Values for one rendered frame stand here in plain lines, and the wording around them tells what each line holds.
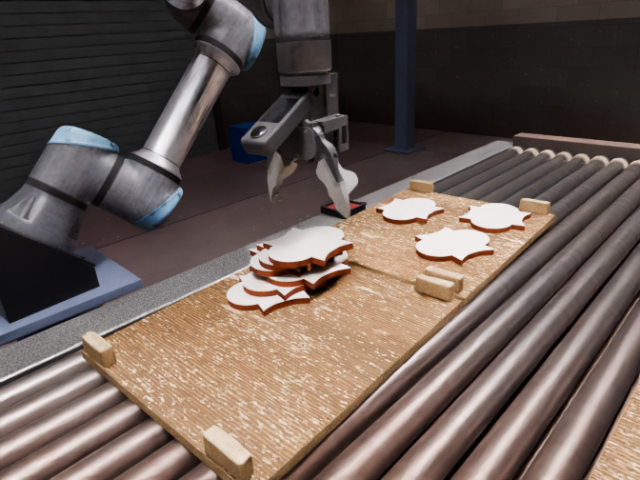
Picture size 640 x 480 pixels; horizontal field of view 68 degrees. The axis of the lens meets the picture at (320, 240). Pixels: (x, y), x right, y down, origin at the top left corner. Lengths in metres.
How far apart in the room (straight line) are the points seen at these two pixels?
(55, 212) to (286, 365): 0.58
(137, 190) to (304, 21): 0.53
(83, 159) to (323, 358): 0.63
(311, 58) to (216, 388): 0.43
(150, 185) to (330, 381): 0.62
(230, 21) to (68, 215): 0.52
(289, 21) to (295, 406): 0.47
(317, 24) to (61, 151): 0.57
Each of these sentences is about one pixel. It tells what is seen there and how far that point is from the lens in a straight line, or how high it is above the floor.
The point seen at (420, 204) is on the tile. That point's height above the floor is 0.95.
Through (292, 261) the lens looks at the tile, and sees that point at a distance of 0.70.
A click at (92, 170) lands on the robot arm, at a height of 1.09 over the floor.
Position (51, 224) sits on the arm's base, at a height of 1.01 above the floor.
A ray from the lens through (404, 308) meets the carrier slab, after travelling 0.71.
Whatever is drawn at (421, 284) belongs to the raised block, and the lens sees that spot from 0.74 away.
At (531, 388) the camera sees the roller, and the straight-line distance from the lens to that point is 0.63.
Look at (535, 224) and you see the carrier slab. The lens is 1.03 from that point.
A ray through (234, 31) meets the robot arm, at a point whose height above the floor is 1.32.
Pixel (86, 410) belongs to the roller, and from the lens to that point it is 0.66.
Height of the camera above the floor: 1.31
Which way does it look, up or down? 24 degrees down
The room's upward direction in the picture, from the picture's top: 4 degrees counter-clockwise
